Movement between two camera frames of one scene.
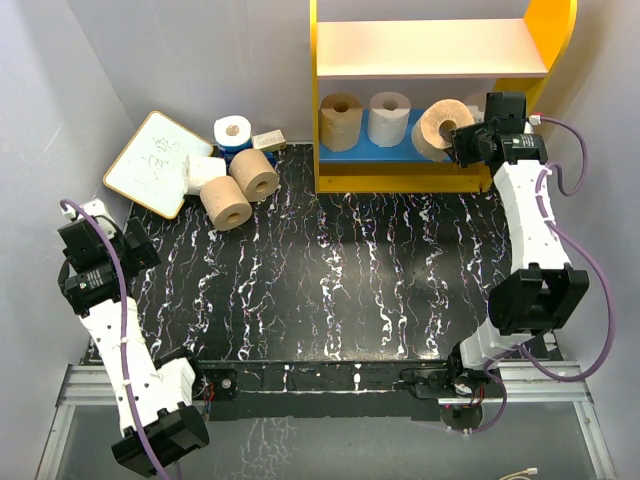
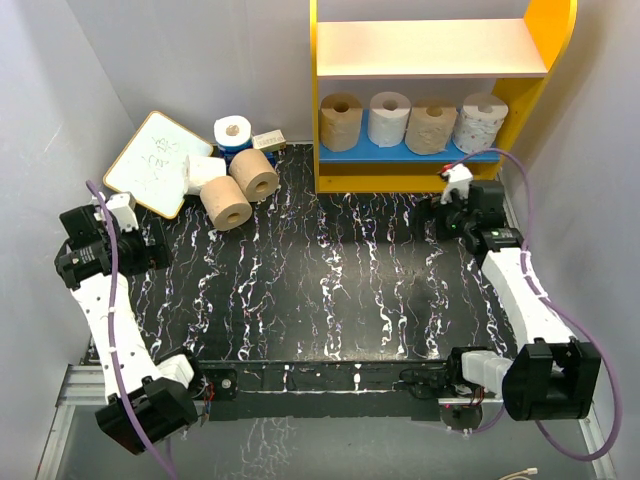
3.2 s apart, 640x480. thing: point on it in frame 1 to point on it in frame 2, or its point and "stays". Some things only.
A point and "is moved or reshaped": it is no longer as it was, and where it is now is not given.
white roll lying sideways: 198,168 stays
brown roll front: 340,121 stays
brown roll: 431,134 is moved or reshaped
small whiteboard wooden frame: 150,167 stays
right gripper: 459,139 to 430,208
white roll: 388,118 stays
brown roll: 224,204 stays
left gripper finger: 140,248 to 158,245
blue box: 228,152 stays
